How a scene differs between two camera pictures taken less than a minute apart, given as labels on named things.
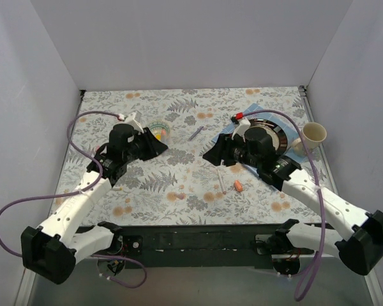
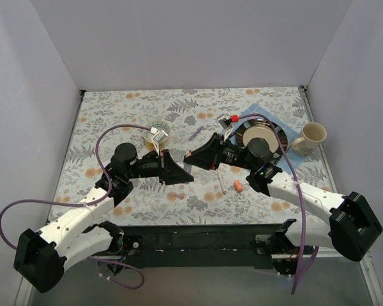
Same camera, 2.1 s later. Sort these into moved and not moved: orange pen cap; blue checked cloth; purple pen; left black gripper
Moved: left black gripper
Not moved: blue checked cloth; purple pen; orange pen cap
